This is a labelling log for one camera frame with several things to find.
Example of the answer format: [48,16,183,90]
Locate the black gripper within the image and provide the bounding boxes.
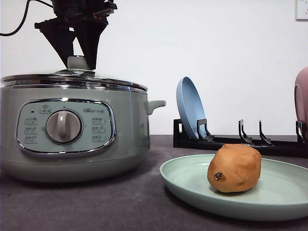
[35,0,118,70]

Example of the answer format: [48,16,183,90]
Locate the glass steamer lid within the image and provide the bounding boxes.
[1,55,148,92]

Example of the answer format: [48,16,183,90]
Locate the brown potato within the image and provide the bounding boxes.
[207,144,262,193]

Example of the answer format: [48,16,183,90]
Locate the green plate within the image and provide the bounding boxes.
[159,154,308,221]

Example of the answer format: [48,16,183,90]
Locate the green electric steamer pot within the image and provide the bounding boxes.
[1,86,166,183]

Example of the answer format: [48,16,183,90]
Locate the blue plate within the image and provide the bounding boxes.
[176,77,206,140]

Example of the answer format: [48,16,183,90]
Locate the black plate rack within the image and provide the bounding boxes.
[173,118,308,157]

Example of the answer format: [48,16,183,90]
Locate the pink plate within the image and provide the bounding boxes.
[294,66,308,135]

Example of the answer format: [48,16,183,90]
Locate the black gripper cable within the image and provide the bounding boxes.
[0,0,53,36]

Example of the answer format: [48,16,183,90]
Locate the right white wall socket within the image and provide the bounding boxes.
[295,0,308,22]

